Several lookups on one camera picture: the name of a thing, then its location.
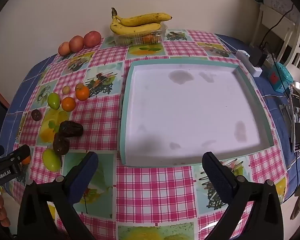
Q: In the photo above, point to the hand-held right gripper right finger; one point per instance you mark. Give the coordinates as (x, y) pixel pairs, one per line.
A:
(216, 172)

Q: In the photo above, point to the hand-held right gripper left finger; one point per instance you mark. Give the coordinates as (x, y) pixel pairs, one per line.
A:
(86, 168)

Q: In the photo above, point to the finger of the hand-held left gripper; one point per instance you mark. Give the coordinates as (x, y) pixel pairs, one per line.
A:
(21, 152)

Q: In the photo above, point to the small orange mandarin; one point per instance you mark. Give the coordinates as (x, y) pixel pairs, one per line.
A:
(26, 160)

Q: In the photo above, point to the green jujube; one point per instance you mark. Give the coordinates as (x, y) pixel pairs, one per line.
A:
(51, 160)
(53, 100)

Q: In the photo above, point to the dark wrinkled passion fruit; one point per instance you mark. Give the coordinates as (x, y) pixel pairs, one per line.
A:
(61, 144)
(71, 129)

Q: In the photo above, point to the white tray with teal rim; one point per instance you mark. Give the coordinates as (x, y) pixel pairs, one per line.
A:
(185, 110)

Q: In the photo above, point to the large orange mandarin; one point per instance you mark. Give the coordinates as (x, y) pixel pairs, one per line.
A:
(83, 93)

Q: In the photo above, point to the person's left hand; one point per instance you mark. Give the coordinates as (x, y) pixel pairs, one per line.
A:
(2, 212)

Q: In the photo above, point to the small dark passion fruit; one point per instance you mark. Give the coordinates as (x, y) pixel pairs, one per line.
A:
(36, 115)

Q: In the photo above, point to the pink checked printed tablecloth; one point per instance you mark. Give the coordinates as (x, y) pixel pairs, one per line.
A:
(152, 192)

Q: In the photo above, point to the small tan longan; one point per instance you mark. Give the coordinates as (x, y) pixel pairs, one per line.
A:
(66, 90)

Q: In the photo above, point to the black smartphone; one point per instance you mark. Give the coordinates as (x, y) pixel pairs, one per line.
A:
(297, 122)

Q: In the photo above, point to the small red apple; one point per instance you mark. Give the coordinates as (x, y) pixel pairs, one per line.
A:
(64, 49)

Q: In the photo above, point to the teal toy box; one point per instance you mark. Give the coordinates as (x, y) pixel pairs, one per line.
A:
(280, 76)

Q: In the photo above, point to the white power strip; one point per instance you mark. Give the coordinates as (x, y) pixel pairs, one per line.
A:
(247, 60)

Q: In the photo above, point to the medium red apple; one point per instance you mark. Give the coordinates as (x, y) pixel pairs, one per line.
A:
(76, 44)

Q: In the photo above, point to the black power adapter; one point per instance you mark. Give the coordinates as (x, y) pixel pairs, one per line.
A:
(257, 56)

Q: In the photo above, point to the three red potatoes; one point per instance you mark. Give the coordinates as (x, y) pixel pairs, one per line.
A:
(92, 39)

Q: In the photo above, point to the clear plastic clamshell container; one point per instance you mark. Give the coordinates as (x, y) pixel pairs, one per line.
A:
(130, 40)

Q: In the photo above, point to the orange inside clear container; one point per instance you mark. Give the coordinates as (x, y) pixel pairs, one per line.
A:
(150, 39)

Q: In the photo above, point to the bunch of yellow bananas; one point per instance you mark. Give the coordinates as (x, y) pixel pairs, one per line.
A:
(135, 28)

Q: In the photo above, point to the long yellow banana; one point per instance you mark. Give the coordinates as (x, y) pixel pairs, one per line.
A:
(145, 18)

